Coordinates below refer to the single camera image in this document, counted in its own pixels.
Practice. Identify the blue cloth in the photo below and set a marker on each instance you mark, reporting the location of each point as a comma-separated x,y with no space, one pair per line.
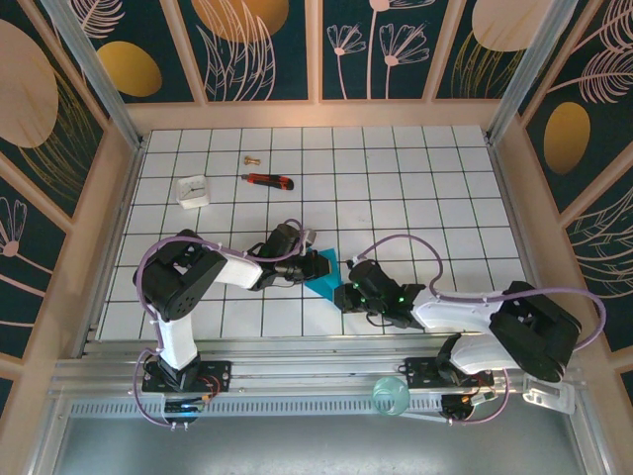
326,284

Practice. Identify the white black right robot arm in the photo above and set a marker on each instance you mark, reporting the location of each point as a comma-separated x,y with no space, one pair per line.
534,331

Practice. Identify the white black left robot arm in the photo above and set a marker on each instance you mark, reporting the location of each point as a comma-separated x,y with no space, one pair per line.
178,277

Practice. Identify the white square clock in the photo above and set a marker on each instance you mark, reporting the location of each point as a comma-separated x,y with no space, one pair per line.
193,192

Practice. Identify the red black utility knife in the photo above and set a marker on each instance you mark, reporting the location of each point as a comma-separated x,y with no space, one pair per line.
269,181

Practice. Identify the brass bolt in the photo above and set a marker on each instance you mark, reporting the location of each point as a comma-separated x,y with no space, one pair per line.
251,160

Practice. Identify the clear green plastic cup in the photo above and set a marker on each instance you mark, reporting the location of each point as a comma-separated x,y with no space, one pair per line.
390,396

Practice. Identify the black electronics module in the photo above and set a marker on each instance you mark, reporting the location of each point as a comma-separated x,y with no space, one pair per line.
465,406
185,408

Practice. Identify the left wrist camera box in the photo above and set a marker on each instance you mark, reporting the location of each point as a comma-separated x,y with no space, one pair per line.
309,239

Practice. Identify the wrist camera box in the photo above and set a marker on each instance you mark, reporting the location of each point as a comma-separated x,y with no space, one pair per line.
309,239
353,262

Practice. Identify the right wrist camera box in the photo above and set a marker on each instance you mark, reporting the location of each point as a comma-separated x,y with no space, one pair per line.
353,262

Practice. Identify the aluminium frame beam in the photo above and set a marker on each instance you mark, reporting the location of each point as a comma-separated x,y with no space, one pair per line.
306,368

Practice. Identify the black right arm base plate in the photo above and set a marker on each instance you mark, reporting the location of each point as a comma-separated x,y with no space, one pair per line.
418,371

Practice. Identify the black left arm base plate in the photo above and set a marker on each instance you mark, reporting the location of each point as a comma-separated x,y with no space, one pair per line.
222,378

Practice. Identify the aluminium side rail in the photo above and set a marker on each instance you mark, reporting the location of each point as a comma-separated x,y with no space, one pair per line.
115,247
524,247

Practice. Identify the white flower teal wall panel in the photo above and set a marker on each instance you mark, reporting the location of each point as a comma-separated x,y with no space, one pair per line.
376,74

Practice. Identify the orange circle leaf wall panel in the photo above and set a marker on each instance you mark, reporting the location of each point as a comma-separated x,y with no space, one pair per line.
237,49

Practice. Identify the white plastic bracket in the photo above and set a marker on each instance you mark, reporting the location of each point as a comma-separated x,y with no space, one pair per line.
554,396

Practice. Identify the yellow oval leaf wall panel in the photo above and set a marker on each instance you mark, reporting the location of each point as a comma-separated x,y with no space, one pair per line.
128,69

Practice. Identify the white fern teal wall panel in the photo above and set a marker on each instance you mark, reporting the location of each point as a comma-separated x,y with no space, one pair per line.
608,257

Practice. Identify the yellow oval fern wall panel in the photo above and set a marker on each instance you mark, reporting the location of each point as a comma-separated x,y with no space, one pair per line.
566,138

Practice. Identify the aluminium corner post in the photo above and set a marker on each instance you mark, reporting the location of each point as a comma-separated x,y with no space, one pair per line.
524,74
99,84

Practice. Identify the white tulip teal wall panel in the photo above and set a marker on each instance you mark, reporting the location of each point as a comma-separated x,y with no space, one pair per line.
25,277

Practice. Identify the beige circle teal wall panel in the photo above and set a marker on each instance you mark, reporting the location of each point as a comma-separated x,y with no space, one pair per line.
494,25

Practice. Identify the large beige circle wall panel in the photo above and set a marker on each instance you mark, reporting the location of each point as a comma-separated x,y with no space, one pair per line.
25,89

